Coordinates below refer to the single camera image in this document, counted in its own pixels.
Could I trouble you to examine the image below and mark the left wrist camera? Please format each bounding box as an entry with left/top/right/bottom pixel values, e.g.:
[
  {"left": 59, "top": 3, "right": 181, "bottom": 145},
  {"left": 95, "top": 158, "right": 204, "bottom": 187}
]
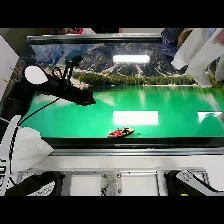
[{"left": 63, "top": 55, "right": 85, "bottom": 84}]

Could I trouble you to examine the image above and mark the person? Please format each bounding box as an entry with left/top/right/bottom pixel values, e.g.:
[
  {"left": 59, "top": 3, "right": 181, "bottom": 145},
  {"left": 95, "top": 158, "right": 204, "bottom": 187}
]
[{"left": 161, "top": 28, "right": 195, "bottom": 48}]

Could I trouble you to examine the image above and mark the black cable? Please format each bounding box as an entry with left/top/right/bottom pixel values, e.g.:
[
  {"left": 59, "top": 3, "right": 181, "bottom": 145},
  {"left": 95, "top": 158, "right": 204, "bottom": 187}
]
[{"left": 17, "top": 97, "right": 62, "bottom": 128}]

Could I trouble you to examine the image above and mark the white long-sleeved shirt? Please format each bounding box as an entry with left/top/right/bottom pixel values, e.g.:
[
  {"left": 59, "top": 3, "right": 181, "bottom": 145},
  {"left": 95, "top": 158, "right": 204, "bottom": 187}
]
[{"left": 12, "top": 124, "right": 55, "bottom": 175}]

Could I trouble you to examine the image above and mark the white garment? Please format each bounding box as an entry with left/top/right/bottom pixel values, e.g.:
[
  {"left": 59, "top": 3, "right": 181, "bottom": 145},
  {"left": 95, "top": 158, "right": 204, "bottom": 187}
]
[{"left": 171, "top": 28, "right": 224, "bottom": 89}]

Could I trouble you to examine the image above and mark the silver frame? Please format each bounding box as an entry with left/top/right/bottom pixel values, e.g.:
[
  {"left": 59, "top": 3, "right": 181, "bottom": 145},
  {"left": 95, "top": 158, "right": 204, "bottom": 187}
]
[{"left": 14, "top": 32, "right": 224, "bottom": 197}]

